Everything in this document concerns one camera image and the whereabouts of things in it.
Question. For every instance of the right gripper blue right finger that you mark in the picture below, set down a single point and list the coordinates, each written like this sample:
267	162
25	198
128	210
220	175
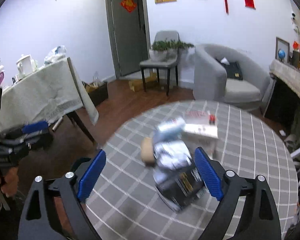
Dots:
208	173

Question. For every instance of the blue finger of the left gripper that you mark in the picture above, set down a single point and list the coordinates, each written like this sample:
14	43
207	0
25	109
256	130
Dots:
35	127

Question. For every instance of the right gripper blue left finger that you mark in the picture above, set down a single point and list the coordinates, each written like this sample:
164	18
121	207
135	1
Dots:
88	171

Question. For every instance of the black silver snack bag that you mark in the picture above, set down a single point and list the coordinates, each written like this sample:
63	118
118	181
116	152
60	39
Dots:
176	177

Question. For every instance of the brown tape roll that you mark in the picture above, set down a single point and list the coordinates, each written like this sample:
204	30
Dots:
147	152

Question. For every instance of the dark wooden table leg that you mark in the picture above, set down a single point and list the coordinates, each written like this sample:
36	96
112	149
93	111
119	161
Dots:
75	120

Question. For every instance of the grey checked tablecloth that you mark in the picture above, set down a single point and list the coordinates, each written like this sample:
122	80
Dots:
259	181

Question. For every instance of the white printed leaflet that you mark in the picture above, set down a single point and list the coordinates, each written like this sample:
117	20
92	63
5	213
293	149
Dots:
201	124

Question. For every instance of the white electric kettle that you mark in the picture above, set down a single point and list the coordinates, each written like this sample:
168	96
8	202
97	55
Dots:
26	65

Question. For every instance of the blue tissue pack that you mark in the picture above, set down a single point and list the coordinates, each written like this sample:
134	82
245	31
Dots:
168	130

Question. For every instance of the dark box with bottles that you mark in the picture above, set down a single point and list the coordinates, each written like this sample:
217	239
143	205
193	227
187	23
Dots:
97	90

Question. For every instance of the plastic bag on table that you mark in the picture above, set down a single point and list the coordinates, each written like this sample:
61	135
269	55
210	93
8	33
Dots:
55	55

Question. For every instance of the grey armchair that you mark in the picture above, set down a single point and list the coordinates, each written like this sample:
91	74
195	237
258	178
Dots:
211	82

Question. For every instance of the cardboard box on floor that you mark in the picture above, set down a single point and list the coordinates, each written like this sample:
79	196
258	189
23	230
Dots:
137	84

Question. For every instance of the black cushion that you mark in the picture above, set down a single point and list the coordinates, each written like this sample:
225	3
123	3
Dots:
233	69

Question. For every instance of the lace desk cloth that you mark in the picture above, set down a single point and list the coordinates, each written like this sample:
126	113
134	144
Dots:
289	75

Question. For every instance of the potted green plant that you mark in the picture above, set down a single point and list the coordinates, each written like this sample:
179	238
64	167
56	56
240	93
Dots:
162	50

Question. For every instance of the small blue globe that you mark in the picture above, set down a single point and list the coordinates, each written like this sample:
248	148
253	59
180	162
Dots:
281	55

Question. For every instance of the grey dining chair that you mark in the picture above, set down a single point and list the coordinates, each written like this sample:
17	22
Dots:
165	65

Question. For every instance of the framed picture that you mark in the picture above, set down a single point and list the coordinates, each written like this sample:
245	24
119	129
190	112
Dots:
284	45

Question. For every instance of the red diamond door sticker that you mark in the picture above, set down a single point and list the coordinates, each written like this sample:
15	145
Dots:
129	5

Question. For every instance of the grey door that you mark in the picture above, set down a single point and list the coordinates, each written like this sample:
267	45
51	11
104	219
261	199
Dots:
129	37

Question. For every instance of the white security camera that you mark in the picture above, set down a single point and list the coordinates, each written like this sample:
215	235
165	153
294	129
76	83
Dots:
294	23

